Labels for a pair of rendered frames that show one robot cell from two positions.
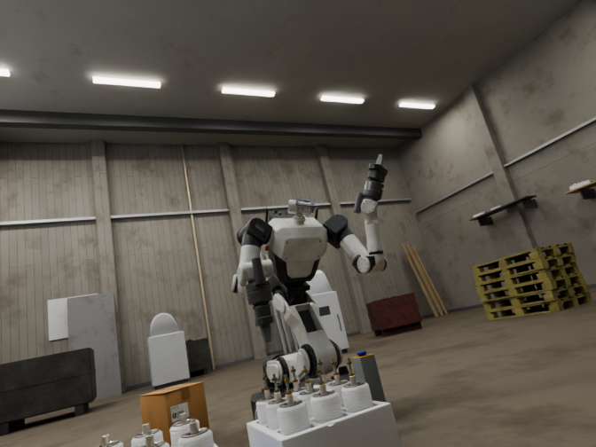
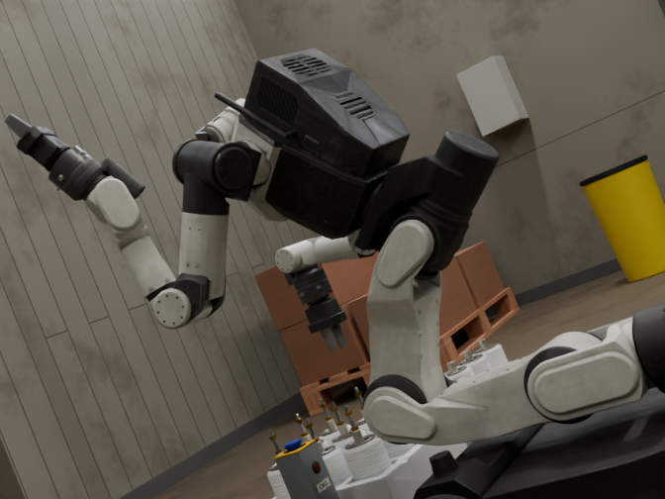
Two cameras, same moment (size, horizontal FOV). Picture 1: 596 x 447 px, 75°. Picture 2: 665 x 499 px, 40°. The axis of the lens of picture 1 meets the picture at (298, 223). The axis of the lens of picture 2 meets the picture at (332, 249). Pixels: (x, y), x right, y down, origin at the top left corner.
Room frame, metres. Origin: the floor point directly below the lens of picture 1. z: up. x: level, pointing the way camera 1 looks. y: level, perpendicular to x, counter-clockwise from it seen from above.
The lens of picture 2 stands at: (3.50, -0.98, 0.61)
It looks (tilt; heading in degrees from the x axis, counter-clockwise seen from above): 2 degrees up; 148
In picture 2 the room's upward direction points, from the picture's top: 23 degrees counter-clockwise
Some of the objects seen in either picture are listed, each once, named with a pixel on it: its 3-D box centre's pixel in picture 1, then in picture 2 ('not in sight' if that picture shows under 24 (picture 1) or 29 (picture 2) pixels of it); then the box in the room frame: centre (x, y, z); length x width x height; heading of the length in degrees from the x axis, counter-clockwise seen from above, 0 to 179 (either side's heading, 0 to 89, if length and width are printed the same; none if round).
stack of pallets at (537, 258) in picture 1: (527, 283); not in sight; (5.89, -3.08, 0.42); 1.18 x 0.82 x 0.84; 27
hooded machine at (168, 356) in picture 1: (167, 348); not in sight; (7.32, 2.84, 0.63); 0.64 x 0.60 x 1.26; 118
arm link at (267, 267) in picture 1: (259, 275); (298, 265); (1.42, 0.18, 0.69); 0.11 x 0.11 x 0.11; 20
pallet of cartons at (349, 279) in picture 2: not in sight; (396, 294); (-0.92, 2.02, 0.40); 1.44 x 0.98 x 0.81; 117
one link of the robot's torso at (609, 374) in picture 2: (289, 368); (594, 369); (2.24, 0.21, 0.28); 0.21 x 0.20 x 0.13; 27
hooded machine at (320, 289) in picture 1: (316, 312); not in sight; (6.19, 0.02, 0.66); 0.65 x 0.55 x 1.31; 24
